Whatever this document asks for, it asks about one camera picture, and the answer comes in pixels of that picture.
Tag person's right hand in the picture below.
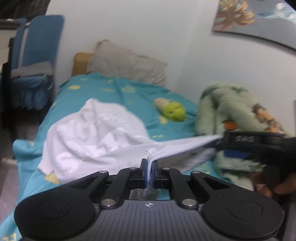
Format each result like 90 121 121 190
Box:
251 172 296 198

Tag grey pillow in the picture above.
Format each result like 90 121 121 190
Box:
86 40 168 87

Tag green plush toy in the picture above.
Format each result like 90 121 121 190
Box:
154 97 186 121

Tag teal patterned bed sheet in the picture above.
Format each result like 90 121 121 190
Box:
0 73 218 241

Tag white t-shirt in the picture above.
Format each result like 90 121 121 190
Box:
38 98 220 200

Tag green fleece blanket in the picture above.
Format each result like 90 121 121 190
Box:
196 82 290 190

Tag leaf painting on wall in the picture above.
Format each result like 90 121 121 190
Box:
212 0 295 49

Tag yellow headboard cushion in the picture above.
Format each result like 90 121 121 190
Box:
71 52 93 77

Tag blue covered chair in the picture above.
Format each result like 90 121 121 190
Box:
11 15 64 110

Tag white dining table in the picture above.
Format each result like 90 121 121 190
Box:
0 20 19 66

